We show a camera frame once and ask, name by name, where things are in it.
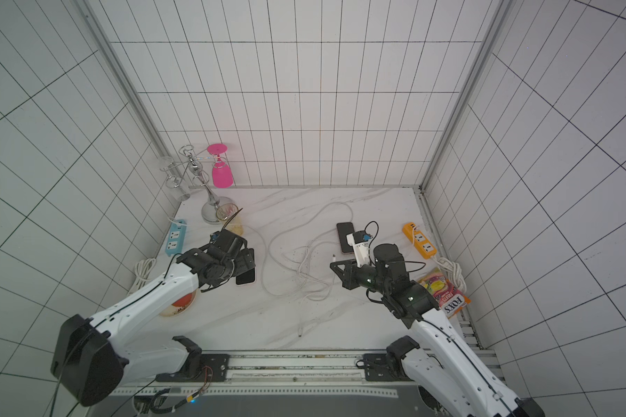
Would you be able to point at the colourful candy bag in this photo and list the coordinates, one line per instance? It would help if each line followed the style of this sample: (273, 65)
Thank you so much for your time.
(451, 299)

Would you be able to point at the red bowl on plate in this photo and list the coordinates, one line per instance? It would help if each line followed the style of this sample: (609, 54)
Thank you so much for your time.
(179, 306)

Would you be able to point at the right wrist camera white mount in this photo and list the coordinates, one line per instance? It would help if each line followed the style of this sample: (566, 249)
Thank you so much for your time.
(360, 243)

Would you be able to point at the chrome glass holder stand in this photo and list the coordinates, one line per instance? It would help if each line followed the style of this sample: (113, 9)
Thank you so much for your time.
(195, 168)

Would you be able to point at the teal power strip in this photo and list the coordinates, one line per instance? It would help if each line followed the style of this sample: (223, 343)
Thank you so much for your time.
(175, 238)

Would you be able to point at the orange power strip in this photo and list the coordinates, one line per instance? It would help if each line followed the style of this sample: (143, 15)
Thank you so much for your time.
(419, 241)

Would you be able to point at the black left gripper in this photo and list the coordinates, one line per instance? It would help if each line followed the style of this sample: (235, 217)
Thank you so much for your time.
(241, 267)

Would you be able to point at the pink wine glass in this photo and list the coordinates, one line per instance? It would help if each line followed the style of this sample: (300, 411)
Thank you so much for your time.
(221, 174)

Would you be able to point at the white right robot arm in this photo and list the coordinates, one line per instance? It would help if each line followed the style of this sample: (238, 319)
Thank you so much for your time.
(448, 354)

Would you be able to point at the metal base rail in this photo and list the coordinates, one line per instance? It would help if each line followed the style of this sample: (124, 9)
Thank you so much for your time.
(346, 372)

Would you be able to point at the yellow tinted drinking glass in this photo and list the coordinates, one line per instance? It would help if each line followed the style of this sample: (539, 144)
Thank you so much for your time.
(228, 215)

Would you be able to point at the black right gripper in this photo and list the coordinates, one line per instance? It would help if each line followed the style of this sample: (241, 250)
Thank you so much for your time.
(352, 274)

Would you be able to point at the clear wine glass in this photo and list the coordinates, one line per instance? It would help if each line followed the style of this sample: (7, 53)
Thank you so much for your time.
(174, 183)

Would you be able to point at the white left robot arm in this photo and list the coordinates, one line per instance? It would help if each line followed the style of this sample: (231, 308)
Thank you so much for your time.
(94, 355)

